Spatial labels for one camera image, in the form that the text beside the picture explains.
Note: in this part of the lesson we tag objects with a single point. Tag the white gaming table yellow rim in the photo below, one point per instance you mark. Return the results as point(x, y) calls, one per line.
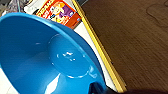
point(100, 50)

